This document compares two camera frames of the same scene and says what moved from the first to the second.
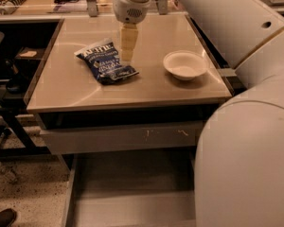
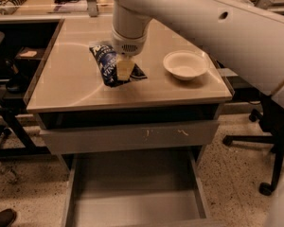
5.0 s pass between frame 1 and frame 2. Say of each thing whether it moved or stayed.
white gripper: moved
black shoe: stayed
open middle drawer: stayed
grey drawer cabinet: stayed
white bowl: stayed
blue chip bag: moved
